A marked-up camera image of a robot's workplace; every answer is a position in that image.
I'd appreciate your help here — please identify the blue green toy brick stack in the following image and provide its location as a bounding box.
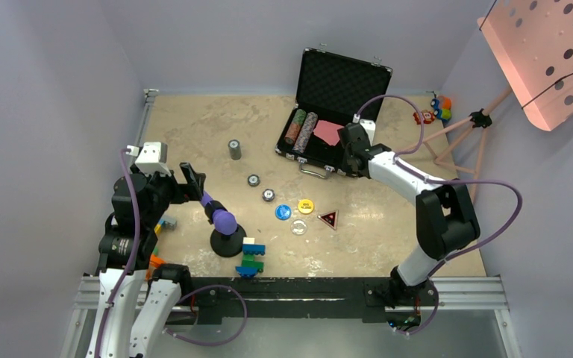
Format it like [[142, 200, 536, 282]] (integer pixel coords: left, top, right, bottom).
[[236, 237, 266, 278]]

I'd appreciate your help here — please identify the grey toy brick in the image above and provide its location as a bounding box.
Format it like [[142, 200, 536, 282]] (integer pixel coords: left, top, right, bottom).
[[159, 215, 178, 230]]

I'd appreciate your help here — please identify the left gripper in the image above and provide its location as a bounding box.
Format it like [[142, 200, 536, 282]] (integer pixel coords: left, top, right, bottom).
[[130, 161, 204, 227]]

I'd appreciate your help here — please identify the black base bar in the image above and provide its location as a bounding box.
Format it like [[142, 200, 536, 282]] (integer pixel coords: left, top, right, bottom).
[[177, 277, 436, 324]]

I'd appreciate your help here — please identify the clear plastic button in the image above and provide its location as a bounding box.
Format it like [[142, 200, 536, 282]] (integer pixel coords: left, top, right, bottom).
[[290, 219, 307, 236]]

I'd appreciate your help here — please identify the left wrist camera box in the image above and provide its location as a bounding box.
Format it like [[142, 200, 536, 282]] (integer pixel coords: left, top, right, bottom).
[[125, 142, 172, 176]]

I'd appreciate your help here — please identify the pink playing card deck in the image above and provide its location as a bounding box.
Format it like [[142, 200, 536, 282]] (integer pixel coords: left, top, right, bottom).
[[313, 120, 344, 146]]

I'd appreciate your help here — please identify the yellow big blind button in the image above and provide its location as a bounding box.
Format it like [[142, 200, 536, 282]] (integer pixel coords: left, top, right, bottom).
[[297, 198, 315, 215]]

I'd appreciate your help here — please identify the orange toy piece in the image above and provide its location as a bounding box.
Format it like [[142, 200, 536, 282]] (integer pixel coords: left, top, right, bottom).
[[149, 254, 166, 269]]

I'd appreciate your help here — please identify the blue dealer button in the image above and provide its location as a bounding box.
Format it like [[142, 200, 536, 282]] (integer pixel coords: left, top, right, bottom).
[[275, 204, 292, 221]]

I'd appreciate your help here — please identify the triangular all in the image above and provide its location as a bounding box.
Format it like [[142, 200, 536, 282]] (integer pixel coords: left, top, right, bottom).
[[317, 210, 339, 230]]

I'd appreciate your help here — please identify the red toy card pack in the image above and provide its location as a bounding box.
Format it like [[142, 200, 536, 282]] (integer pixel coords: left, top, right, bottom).
[[413, 110, 436, 125]]

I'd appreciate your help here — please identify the black aluminium poker case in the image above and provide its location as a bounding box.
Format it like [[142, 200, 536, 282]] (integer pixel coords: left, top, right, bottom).
[[275, 48, 392, 178]]

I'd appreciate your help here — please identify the green and red chip row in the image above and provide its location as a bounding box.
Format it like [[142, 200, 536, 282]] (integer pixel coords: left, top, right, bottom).
[[284, 109, 307, 145]]

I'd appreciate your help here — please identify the aluminium table frame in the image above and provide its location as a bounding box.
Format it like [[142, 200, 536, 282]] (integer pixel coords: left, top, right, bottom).
[[59, 87, 522, 358]]

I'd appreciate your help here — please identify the pink music stand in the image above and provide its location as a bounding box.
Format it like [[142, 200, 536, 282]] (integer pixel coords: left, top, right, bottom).
[[415, 0, 573, 204]]

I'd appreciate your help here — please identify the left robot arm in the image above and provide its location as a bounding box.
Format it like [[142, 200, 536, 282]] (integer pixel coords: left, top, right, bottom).
[[85, 163, 206, 357]]

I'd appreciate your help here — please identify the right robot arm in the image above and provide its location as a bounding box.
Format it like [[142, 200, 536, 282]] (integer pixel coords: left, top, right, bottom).
[[338, 123, 480, 307]]

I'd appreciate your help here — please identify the colourful toy car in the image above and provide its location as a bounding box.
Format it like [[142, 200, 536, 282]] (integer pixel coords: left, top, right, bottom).
[[430, 95, 452, 122]]

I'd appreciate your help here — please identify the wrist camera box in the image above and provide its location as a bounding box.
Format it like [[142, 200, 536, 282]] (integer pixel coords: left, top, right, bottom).
[[125, 142, 172, 176], [352, 114, 376, 145]]

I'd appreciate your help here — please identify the fifty value poker chip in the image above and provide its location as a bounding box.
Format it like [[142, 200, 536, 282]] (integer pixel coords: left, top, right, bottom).
[[247, 174, 260, 187]]

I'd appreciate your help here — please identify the ten value poker chip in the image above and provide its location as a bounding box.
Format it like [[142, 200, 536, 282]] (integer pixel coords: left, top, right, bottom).
[[262, 189, 275, 202]]

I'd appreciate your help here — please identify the purple handheld massager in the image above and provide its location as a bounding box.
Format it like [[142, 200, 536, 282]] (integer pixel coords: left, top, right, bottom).
[[200, 191, 238, 235]]

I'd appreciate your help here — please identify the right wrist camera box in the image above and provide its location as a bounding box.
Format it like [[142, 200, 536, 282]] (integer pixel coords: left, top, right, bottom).
[[352, 114, 376, 145]]

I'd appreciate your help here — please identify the tall grey chip stack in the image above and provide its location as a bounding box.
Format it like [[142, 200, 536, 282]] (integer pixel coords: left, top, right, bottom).
[[228, 139, 242, 160]]

